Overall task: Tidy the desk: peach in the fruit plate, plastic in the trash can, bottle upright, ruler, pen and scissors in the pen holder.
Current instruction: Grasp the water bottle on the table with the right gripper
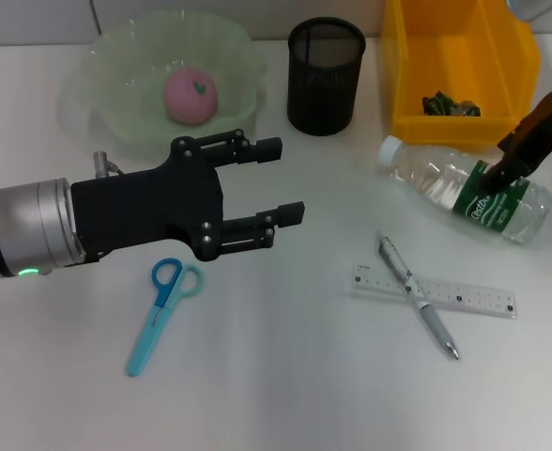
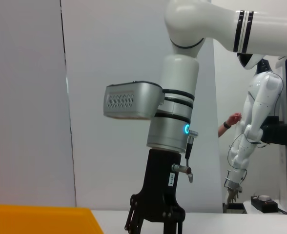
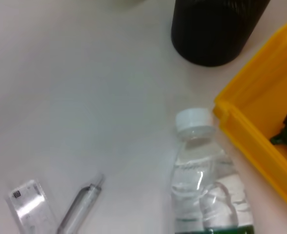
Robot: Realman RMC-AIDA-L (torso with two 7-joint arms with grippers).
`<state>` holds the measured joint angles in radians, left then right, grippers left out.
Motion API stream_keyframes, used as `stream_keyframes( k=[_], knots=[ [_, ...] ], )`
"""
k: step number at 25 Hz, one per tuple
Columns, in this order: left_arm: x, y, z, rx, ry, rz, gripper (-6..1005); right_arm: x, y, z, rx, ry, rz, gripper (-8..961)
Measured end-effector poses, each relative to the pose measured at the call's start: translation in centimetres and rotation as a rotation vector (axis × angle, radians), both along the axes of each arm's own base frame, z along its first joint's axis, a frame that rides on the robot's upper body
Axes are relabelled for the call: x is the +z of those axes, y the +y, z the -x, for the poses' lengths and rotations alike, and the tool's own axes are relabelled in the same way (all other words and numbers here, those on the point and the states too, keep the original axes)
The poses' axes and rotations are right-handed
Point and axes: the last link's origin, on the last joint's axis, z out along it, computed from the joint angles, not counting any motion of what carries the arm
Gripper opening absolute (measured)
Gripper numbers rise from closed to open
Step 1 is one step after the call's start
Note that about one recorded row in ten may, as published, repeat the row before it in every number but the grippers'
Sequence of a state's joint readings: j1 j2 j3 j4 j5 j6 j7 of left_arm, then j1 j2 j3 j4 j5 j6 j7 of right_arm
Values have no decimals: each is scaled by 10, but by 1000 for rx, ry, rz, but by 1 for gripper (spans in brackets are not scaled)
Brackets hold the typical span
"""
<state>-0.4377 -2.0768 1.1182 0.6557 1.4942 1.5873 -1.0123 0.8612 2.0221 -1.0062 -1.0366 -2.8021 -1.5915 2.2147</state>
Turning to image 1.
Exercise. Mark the yellow plastic bin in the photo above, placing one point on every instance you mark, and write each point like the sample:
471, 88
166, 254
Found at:
459, 61

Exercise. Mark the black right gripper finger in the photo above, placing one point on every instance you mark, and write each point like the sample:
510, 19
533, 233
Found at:
496, 176
527, 168

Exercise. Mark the green plastic wrapper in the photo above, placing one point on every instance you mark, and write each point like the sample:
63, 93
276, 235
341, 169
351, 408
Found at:
438, 105

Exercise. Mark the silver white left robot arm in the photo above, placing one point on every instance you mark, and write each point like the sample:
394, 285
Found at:
27, 230

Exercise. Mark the pink peach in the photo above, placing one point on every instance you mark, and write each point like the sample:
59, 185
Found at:
187, 101

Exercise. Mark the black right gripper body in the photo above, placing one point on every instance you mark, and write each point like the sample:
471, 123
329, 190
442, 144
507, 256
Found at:
543, 124

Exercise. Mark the silver ballpoint pen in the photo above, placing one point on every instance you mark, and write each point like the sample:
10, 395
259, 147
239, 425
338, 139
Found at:
417, 300

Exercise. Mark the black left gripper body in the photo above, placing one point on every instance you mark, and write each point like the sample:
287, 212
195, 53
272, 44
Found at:
144, 211

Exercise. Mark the clear green-label water bottle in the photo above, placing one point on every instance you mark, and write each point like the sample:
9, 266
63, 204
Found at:
435, 178

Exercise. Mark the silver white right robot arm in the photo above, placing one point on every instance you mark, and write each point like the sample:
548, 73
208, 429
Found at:
532, 8

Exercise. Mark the blue scissors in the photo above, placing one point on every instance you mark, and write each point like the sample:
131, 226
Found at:
147, 338

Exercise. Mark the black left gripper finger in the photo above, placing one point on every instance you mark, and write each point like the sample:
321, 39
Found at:
270, 149
291, 213

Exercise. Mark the translucent green fruit bowl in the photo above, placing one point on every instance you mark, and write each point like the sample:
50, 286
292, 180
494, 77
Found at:
126, 94

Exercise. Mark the black mesh pen holder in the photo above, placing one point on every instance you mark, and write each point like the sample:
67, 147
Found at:
323, 94

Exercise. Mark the clear plastic ruler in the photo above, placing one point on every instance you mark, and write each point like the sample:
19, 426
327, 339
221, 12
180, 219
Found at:
473, 296

